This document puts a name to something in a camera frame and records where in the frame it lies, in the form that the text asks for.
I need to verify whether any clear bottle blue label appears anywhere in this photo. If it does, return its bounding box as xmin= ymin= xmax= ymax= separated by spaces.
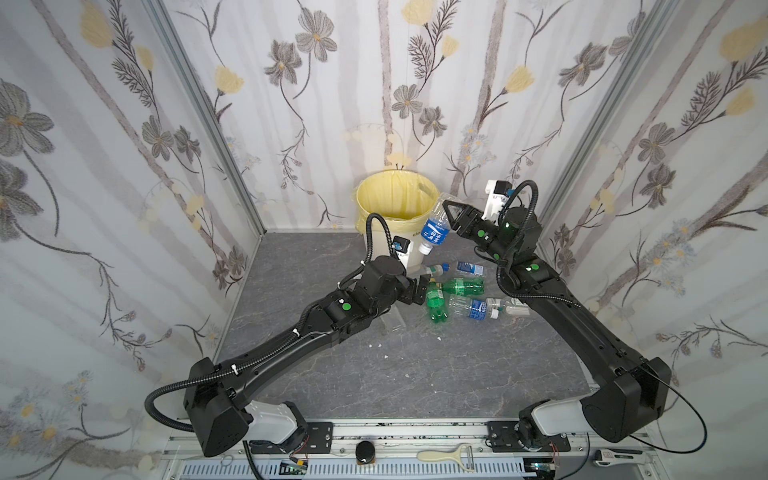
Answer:
xmin=448 ymin=295 xmax=500 ymax=321
xmin=418 ymin=193 xmax=459 ymax=255

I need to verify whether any clear bottle green cap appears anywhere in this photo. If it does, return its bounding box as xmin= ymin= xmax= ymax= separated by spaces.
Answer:
xmin=407 ymin=263 xmax=450 ymax=278

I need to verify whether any clear bottle white cap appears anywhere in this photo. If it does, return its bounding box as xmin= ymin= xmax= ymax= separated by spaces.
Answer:
xmin=381 ymin=309 xmax=406 ymax=334

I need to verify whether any green soda bottle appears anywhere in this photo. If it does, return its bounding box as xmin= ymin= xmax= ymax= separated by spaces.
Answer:
xmin=440 ymin=277 xmax=485 ymax=297
xmin=425 ymin=279 xmax=449 ymax=324

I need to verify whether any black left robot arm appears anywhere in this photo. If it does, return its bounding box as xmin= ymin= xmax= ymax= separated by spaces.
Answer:
xmin=144 ymin=230 xmax=431 ymax=457

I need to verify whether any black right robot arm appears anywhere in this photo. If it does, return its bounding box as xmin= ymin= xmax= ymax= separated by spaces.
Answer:
xmin=437 ymin=180 xmax=674 ymax=449

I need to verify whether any white plastic waste bin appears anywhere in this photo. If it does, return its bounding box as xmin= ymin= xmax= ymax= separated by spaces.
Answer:
xmin=362 ymin=222 xmax=424 ymax=267

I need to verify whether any yellow bin liner bag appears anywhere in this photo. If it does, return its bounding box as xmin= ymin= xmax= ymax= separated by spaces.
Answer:
xmin=354 ymin=170 xmax=441 ymax=235

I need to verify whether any green soda bottle upright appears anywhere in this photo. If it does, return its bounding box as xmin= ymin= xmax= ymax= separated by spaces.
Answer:
xmin=425 ymin=279 xmax=449 ymax=324

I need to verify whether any small blue label bottle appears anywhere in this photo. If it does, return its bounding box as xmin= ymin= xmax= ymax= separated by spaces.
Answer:
xmin=456 ymin=261 xmax=485 ymax=277

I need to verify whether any white green label bottle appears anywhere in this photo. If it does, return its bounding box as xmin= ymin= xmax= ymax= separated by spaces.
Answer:
xmin=485 ymin=298 xmax=530 ymax=319

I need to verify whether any beige vegetable peeler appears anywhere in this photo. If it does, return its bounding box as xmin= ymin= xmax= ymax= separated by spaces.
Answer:
xmin=417 ymin=443 xmax=475 ymax=473

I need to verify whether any black round knob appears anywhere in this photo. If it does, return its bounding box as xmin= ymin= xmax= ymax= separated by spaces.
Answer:
xmin=355 ymin=440 xmax=376 ymax=465

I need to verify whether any adjustable wrench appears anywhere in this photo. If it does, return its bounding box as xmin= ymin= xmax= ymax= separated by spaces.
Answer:
xmin=593 ymin=448 xmax=648 ymax=468

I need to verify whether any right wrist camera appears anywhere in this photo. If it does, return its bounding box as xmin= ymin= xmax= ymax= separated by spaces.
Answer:
xmin=482 ymin=180 xmax=513 ymax=221

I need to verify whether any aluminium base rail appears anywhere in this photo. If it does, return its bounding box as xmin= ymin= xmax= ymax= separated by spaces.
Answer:
xmin=157 ymin=418 xmax=669 ymax=479

